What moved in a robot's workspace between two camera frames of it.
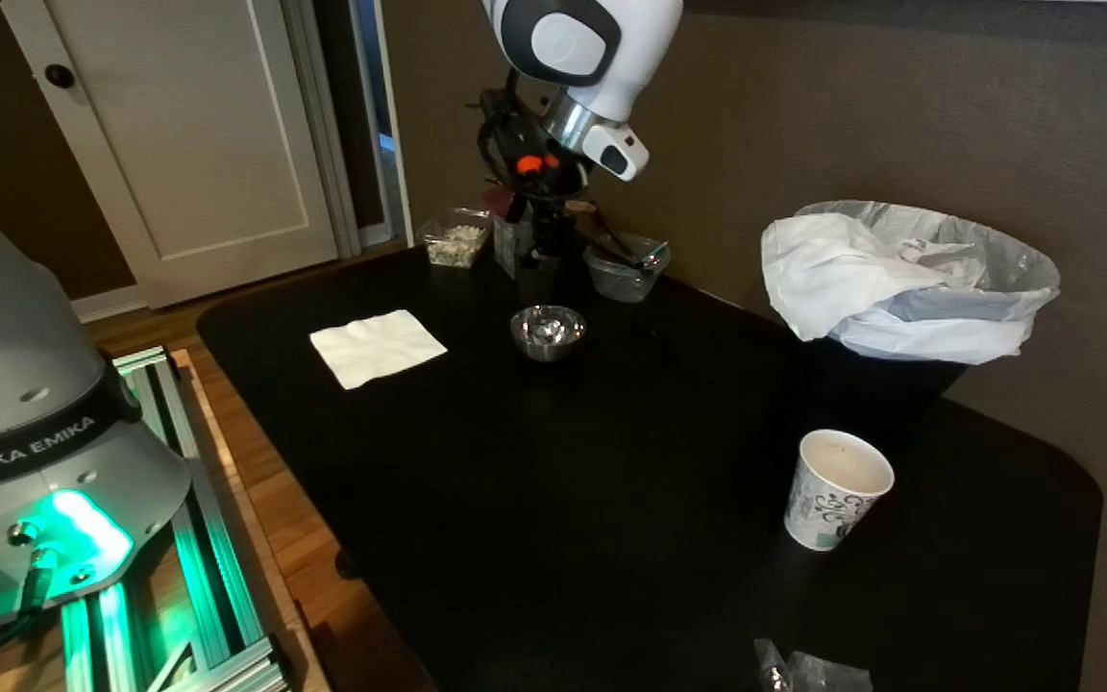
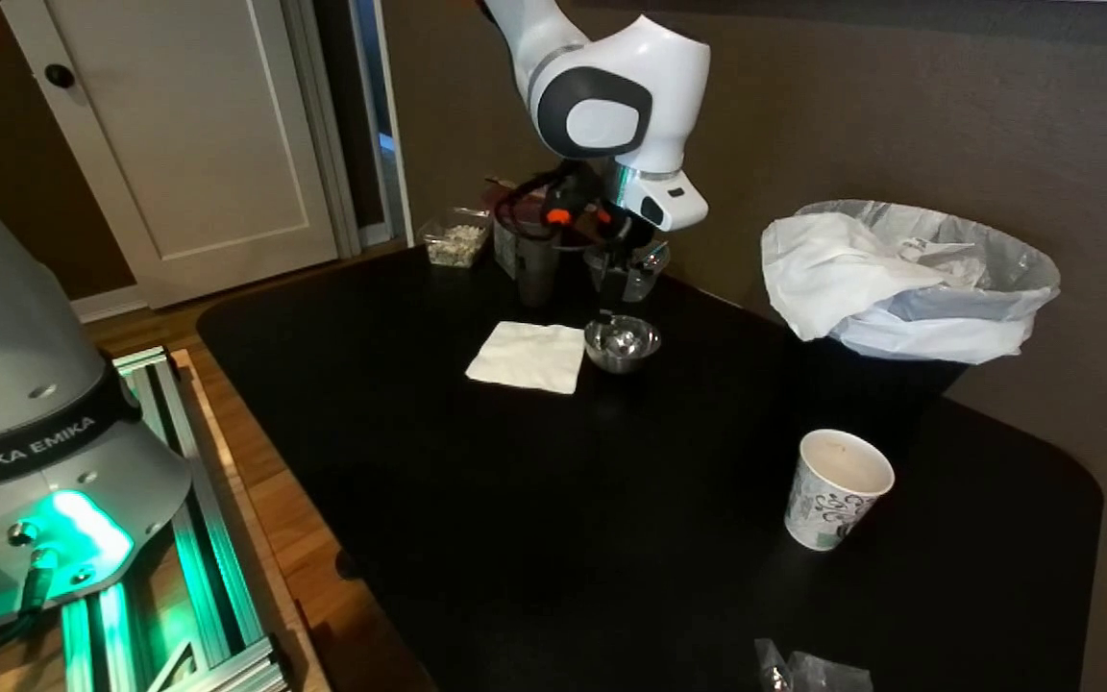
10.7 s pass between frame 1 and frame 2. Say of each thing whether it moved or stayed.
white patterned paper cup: stayed
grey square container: stayed
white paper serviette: moved
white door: stayed
